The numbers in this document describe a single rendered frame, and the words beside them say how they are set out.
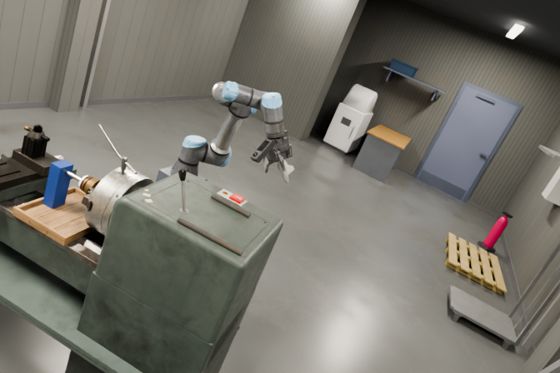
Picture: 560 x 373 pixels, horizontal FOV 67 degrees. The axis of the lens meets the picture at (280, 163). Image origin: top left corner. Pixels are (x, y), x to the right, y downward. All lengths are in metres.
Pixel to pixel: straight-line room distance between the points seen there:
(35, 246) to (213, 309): 0.93
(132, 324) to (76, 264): 0.38
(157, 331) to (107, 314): 0.25
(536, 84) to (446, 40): 1.82
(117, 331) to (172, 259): 0.48
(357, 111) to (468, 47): 2.45
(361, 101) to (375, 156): 1.24
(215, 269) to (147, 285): 0.33
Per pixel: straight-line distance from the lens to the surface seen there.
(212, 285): 1.67
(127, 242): 1.80
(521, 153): 9.27
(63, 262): 2.16
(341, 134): 8.47
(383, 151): 7.78
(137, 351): 2.04
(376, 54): 9.29
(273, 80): 8.31
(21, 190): 2.38
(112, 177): 1.94
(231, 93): 1.67
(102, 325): 2.09
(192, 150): 2.31
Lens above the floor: 2.12
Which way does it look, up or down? 19 degrees down
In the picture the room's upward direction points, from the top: 22 degrees clockwise
